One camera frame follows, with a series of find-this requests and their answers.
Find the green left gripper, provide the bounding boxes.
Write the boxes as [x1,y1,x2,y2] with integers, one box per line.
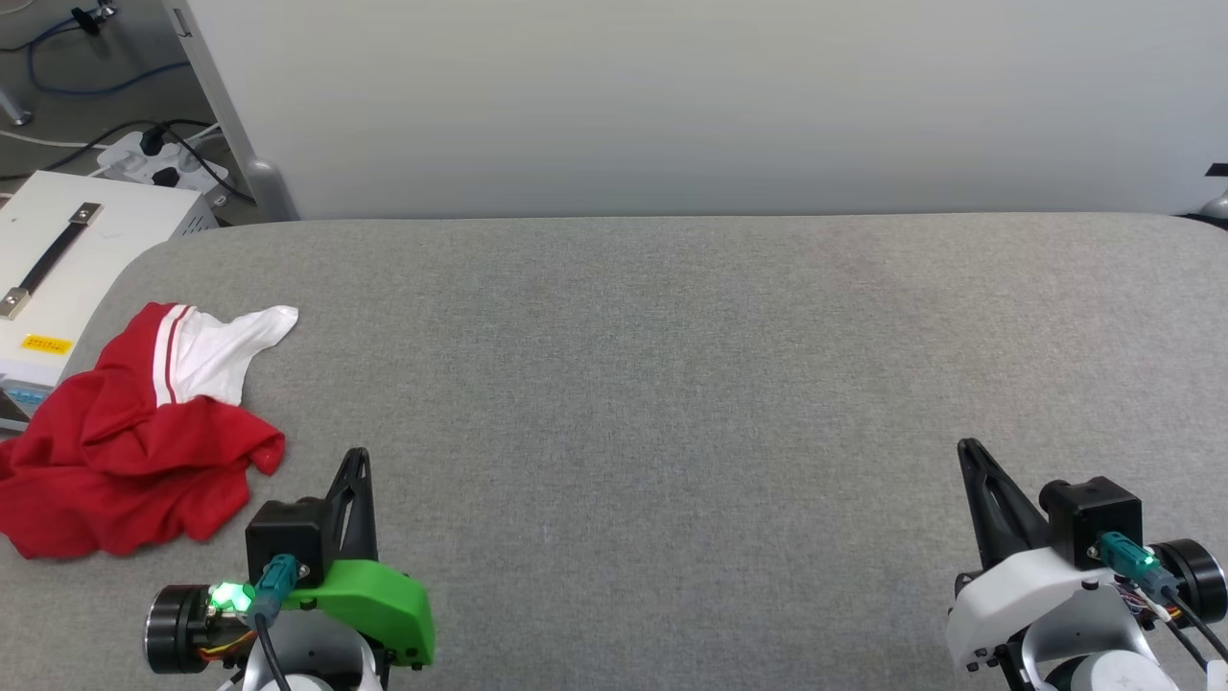
[286,447,436,669]

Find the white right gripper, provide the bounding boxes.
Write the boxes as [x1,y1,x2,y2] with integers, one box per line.
[945,439,1116,674]

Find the red and white garment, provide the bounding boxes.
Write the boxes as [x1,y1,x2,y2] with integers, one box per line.
[0,302,300,560]

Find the grey fabric sofa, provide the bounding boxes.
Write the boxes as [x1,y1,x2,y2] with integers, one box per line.
[0,211,1228,691]

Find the white equipment box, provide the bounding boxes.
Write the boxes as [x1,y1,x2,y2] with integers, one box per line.
[0,171,220,433]

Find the white power strip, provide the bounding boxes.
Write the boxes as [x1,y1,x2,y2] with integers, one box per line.
[96,130,231,207]

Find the white partition panel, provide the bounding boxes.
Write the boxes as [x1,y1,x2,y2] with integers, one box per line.
[163,0,1228,222]

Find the teal connector left camera cable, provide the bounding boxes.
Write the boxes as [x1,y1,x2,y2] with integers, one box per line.
[251,554,300,691]

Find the teal connector camera cable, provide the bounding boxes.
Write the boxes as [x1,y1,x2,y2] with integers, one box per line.
[251,554,300,691]
[1097,533,1228,665]

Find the teal connector right camera cable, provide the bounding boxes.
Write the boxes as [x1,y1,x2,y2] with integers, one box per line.
[1097,533,1228,665]

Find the black strap handle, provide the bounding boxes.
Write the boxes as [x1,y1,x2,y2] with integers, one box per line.
[0,202,104,321]

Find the blue floor cable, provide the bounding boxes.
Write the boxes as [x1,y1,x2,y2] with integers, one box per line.
[27,17,190,98]

